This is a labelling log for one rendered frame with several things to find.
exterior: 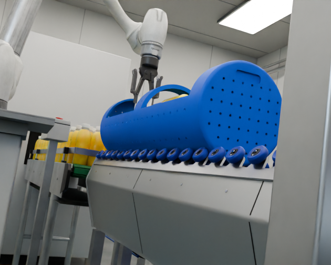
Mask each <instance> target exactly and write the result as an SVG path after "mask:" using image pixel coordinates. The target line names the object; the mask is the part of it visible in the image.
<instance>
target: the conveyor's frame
mask: <svg viewBox="0 0 331 265"><path fill-rule="evenodd" d="M44 164H45V161H43V160H33V159H28V160H27V166H26V171H25V177H24V179H26V180H28V181H27V187H26V192H25V198H24V203H23V208H22V214H21V218H20V223H19V228H18V234H17V239H16V244H15V250H14V256H13V261H12V265H18V263H19V257H20V252H21V248H22V243H23V239H31V235H25V234H24V232H25V227H26V221H27V215H28V210H29V204H30V199H31V195H32V189H33V188H35V189H36V190H38V191H40V185H41V181H42V176H43V170H44ZM72 168H73V164H68V163H62V162H55V163H54V168H53V174H52V178H51V183H50V189H49V195H48V197H49V198H50V201H49V207H48V213H47V218H46V224H45V230H44V235H43V236H41V240H43V241H42V247H41V251H40V256H39V262H38V265H48V259H49V254H50V248H51V242H52V240H54V241H68V244H67V250H66V256H65V262H64V265H70V262H71V255H72V251H73V245H74V239H75V233H76V227H77V221H78V215H79V209H80V207H89V204H88V197H87V193H86V192H83V187H84V188H86V182H85V181H86V179H83V178H78V184H77V185H78V186H77V189H76V188H69V187H68V186H69V180H70V174H71V169H72ZM79 186H80V187H79ZM58 203H59V204H61V205H70V206H74V210H73V216H72V220H71V226H70V232H69V237H53V233H54V226H55V221H56V215H57V209H58ZM119 248H120V243H119V242H117V241H116V240H115V241H114V245H113V252H112V258H111V265H117V261H118V254H119Z"/></svg>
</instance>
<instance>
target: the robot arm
mask: <svg viewBox="0 0 331 265"><path fill-rule="evenodd" d="M102 1H103V2H104V4H105V5H106V7H107V8H108V10H109V11H110V13H111V14H112V16H113V17H114V19H115V20H116V22H117V23H118V24H119V26H120V27H121V28H122V29H123V31H124V32H125V33H126V40H127V41H128V43H129V44H130V46H131V48H132V50H133V51H134V52H135V53H136V54H138V55H140V56H141V62H140V67H139V69H133V70H132V82H131V90H130V92H131V93H132V94H133V95H134V99H133V103H135V106H136V104H137V102H138V101H139V100H140V95H139V93H140V90H141V87H142V85H143V82H144V80H147V81H148V83H149V91H150V90H152V89H154V78H155V77H157V82H156V88H158V87H160V86H161V81H162V79H163V76H160V75H159V74H158V71H157V70H158V64H159V60H160V59H161V55H162V50H163V44H164V42H165V39H166V35H167V28H168V20H167V14H166V12H164V11H163V10H161V9H158V8H152V9H149V10H148V12H147V13H146V15H145V17H144V21H143V23H136V22H134V21H133V20H131V19H130V18H129V17H128V16H127V15H126V13H125V12H124V11H123V9H122V7H121V5H120V4H119V2H118V0H102ZM41 3H42V0H14V2H13V4H12V6H11V9H10V11H9V13H8V16H7V19H6V21H5V24H4V26H3V29H2V31H1V33H0V109H5V110H7V103H8V101H9V100H11V99H12V98H13V96H14V95H15V92H16V87H17V85H18V82H19V79H20V76H21V73H22V70H23V63H22V60H21V59H20V55H21V53H22V50H23V48H24V45H25V43H26V40H27V37H28V35H29V32H30V30H31V28H32V25H33V23H34V20H35V18H36V15H37V12H38V10H39V7H40V5H41ZM138 72H139V74H140V76H141V77H140V79H139V83H138V85H137V88H136V83H137V76H138ZM135 90H136V91H135ZM159 94H160V92H158V93H157V94H155V95H154V96H153V97H152V98H151V99H150V100H149V102H148V103H147V107H148V106H152V105H153V102H154V99H157V98H159Z"/></svg>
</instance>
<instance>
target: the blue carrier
mask: <svg viewBox="0 0 331 265"><path fill-rule="evenodd" d="M160 91H170V92H173V93H176V94H178V95H182V94H187V96H184V97H180V98H177V99H173V100H169V101H165V102H162V103H156V104H153V105H152V106H148V107H147V103H148V102H149V100H150V99H151V98H152V97H153V96H154V95H155V94H157V93H158V92H160ZM281 104H282V98H281V94H280V92H279V89H278V87H277V85H276V84H275V82H274V81H273V79H272V78H271V77H270V75H269V74H268V73H267V72H266V71H265V70H263V69H262V68H261V67H259V66H258V65H256V64H254V63H250V62H247V61H244V60H233V61H229V62H226V63H223V64H220V65H217V66H214V67H212V68H210V69H208V70H207V71H205V72H204V73H203V74H202V75H201V76H200V77H199V78H198V79H197V80H196V82H195V83H194V85H193V87H192V89H191V90H190V89H188V88H186V87H184V86H181V85H176V84H168V85H163V86H160V87H158V88H155V89H152V90H150V91H149V92H147V93H146V94H144V95H143V96H142V97H141V98H140V100H139V101H138V102H137V104H136V106H135V103H133V99H125V100H122V101H119V102H117V103H115V104H113V105H112V106H111V107H110V108H109V109H108V110H107V111H106V112H105V114H104V116H103V118H102V120H101V124H100V135H101V140H102V142H103V145H104V146H105V148H106V149H107V150H109V151H111V150H114V151H116V150H120V151H122V150H124V149H125V150H126V151H128V150H130V149H132V150H133V151H135V150H137V149H140V150H141V151H143V150H144V149H148V150H149V151H151V150H153V149H158V150H159V151H161V150H162V149H164V148H167V149H168V150H169V152H170V151H171V150H172V149H175V148H179V149H180V150H181V152H182V151H183V150H185V149H186V148H192V149H193V150H194V153H195V152H196V151H197V150H198V149H200V148H202V147H205V148H207V149H208V151H209V153H210V152H211V151H212V150H213V149H215V148H216V147H223V148H224V149H225V151H226V154H225V158H226V155H227V153H228V152H229V151H230V150H231V149H232V148H234V147H237V146H241V147H243V148H244V150H245V156H244V157H245V162H244V164H243V166H249V165H250V164H251V163H250V162H249V161H248V159H247V155H248V153H249V152H250V151H251V150H252V149H253V148H255V147H257V146H265V147H266V148H267V149H268V156H269V155H270V154H271V153H272V151H273V150H274V149H275V147H276V146H277V139H278V129H279V123H280V114H281ZM268 156H267V157H268ZM228 164H229V162H228V161H227V159H226V160H225V162H224V163H223V165H224V166H227V165H228Z"/></svg>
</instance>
